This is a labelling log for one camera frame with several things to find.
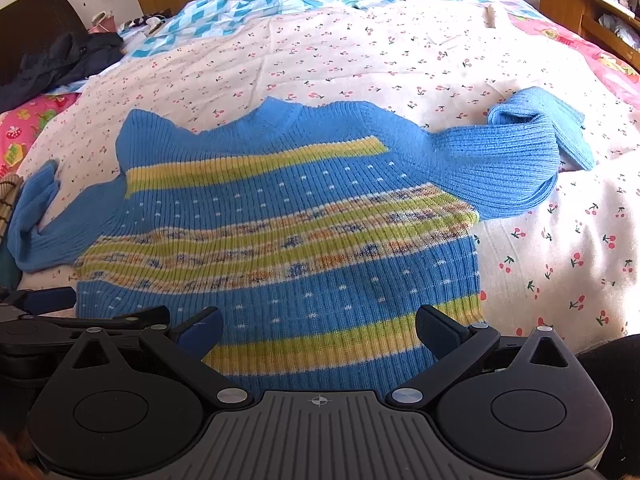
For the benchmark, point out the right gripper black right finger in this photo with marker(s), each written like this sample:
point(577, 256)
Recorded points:
point(458, 349)

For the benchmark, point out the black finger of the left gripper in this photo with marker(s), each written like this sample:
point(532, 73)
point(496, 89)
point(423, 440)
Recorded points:
point(35, 302)
point(133, 321)

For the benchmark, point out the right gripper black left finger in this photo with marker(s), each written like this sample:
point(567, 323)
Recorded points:
point(181, 350)

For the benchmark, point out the blue striped knit sweater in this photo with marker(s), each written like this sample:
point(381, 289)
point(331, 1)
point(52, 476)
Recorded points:
point(317, 232)

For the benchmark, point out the dark navy clothing pile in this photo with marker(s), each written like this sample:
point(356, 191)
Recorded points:
point(72, 57)

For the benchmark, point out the beige brown striped garment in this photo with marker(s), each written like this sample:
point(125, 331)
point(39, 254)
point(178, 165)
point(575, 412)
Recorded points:
point(10, 190)

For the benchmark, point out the white cherry print bedsheet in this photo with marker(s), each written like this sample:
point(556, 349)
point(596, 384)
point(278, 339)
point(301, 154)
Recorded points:
point(573, 263)

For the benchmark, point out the pink cartoon print bedsheet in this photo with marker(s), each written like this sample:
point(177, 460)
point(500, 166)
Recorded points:
point(19, 128)

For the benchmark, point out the dark brown headboard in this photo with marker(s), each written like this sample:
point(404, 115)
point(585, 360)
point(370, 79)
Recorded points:
point(30, 27)

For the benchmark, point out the pink cup on nightstand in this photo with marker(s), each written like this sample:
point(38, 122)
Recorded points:
point(103, 22)

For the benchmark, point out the blue white checkered quilt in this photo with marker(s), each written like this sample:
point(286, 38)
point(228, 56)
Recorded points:
point(218, 18)

